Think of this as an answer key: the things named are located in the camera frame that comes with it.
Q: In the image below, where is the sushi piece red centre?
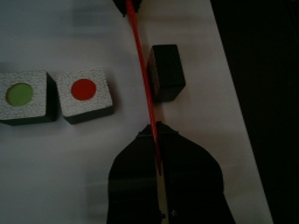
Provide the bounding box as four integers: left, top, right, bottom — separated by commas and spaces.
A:
53, 66, 117, 126

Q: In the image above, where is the red toy knife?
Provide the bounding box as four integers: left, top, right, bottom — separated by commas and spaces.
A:
125, 0, 165, 178

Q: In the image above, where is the white cutting board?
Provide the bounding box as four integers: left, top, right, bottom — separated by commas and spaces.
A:
0, 0, 276, 224

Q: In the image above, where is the black sushi piece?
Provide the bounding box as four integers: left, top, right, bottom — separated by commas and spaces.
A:
146, 44, 187, 103

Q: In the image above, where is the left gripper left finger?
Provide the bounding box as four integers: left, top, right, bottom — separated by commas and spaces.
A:
106, 123, 163, 224

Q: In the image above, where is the sushi piece green centre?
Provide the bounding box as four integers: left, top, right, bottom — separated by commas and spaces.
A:
0, 69, 62, 127

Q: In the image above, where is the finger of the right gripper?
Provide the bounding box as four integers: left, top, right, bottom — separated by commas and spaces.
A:
131, 0, 145, 11
113, 0, 133, 18

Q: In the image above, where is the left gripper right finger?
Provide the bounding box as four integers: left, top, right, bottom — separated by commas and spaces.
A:
155, 120, 238, 224

